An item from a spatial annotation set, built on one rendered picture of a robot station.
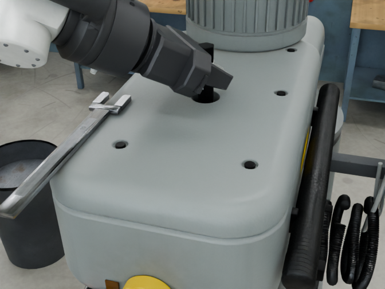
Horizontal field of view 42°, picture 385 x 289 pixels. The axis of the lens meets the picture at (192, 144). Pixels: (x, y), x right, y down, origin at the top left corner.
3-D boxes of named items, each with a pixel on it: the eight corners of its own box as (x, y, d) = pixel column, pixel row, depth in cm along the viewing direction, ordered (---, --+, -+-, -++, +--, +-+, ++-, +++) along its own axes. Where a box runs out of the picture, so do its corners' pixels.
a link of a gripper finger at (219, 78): (221, 92, 65) (182, 77, 61) (233, 70, 64) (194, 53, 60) (227, 97, 63) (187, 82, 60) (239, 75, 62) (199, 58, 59)
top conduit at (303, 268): (313, 299, 52) (317, 275, 50) (272, 291, 53) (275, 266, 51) (338, 101, 88) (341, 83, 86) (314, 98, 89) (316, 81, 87)
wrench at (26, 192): (23, 223, 45) (21, 215, 45) (-15, 214, 46) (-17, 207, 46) (131, 100, 65) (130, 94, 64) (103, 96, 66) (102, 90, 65)
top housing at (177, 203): (270, 341, 53) (282, 225, 44) (48, 287, 59) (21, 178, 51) (314, 122, 90) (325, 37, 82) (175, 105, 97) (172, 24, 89)
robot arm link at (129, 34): (150, 79, 68) (67, 49, 61) (183, 13, 65) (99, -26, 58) (186, 121, 58) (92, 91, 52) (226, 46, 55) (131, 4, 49)
